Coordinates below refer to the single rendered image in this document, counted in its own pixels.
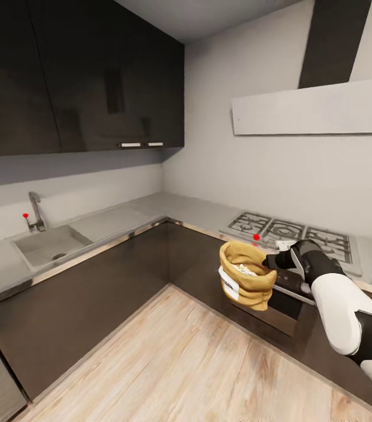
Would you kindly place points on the oven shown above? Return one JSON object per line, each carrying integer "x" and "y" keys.
{"x": 292, "y": 314}

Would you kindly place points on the cabinet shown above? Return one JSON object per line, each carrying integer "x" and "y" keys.
{"x": 114, "y": 81}
{"x": 27, "y": 124}

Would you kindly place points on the burner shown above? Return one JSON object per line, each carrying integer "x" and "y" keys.
{"x": 266, "y": 230}

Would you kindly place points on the drop in sink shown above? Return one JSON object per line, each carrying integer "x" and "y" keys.
{"x": 49, "y": 246}

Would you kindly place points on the popcorn bag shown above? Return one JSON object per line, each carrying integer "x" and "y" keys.
{"x": 253, "y": 290}

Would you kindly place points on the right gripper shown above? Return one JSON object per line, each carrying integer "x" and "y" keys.
{"x": 273, "y": 261}

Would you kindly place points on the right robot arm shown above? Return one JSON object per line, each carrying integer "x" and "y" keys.
{"x": 345, "y": 310}

